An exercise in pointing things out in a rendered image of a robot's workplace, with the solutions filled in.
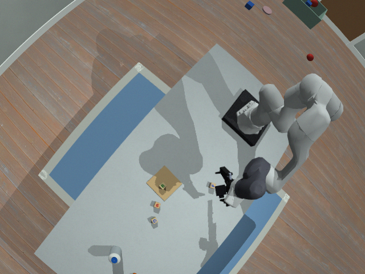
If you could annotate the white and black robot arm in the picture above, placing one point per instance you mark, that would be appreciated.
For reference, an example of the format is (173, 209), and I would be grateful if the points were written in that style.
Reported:
(323, 107)

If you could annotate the tan flat mat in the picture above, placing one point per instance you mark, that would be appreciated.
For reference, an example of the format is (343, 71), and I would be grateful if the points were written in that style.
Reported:
(164, 175)

